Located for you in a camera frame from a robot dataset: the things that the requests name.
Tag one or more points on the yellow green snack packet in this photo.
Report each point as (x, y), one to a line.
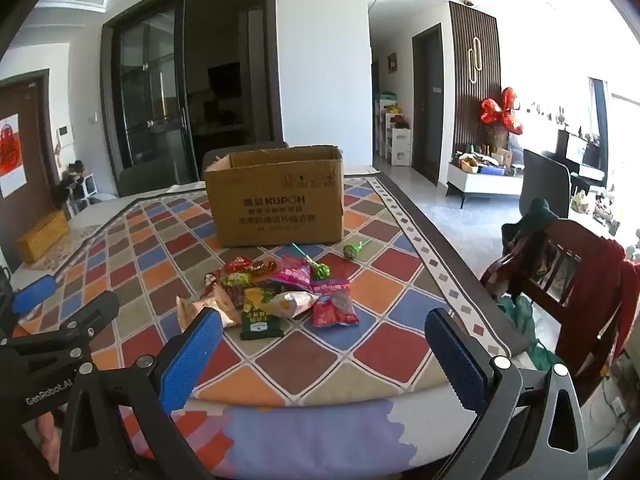
(237, 280)

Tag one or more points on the green bag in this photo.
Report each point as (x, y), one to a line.
(530, 330)

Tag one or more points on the brown wrapped candy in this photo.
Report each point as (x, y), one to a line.
(262, 268)

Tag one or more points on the gold wall ornament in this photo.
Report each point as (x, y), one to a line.
(475, 57)

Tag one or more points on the dark interior door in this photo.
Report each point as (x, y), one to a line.
(425, 110)

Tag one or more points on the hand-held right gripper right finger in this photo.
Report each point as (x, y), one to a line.
(455, 357)

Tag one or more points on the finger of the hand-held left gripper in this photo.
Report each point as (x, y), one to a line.
(92, 317)
(35, 294)

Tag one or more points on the dark slatted wall panel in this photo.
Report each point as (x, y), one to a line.
(462, 110)

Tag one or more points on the brown cardboard box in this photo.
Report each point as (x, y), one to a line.
(275, 200)

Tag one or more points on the black chair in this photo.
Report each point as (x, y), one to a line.
(545, 185)

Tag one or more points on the red and white poster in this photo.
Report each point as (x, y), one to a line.
(10, 155)

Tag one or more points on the red wooden chair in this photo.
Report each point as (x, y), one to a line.
(575, 310)

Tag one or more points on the dark green cloth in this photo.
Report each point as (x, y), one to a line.
(535, 215)

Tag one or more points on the yellow patterned box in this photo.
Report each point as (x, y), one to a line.
(42, 235)

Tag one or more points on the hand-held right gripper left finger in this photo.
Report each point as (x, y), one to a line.
(192, 360)

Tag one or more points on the dark green snack packet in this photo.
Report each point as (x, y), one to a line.
(260, 316)

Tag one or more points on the colourful checked tablecloth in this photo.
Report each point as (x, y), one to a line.
(350, 350)

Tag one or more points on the red garment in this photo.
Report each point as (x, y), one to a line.
(620, 300)

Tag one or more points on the small white shelf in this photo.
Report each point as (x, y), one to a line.
(82, 192)

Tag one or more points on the red wrapped candy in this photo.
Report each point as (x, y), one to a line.
(237, 264)

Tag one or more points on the black piano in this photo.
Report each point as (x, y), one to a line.
(575, 152)

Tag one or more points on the red pink snack packet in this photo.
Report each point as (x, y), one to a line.
(330, 312)

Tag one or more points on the black glass sliding doors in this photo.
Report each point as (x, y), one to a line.
(150, 85)

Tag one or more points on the brown wooden door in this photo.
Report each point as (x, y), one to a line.
(35, 125)

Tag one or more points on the small red candy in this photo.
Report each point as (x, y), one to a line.
(212, 281)

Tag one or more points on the white hallway shelf unit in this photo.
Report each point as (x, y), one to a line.
(397, 145)

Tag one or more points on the cream snack packet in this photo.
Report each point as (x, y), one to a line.
(295, 304)

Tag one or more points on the purple patterned cloth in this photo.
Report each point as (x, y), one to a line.
(310, 440)

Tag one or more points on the beige snack packet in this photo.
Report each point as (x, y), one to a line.
(215, 305)

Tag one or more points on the white low cabinet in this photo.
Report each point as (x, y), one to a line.
(480, 182)

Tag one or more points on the green lollipop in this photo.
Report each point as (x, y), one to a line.
(352, 251)
(320, 271)

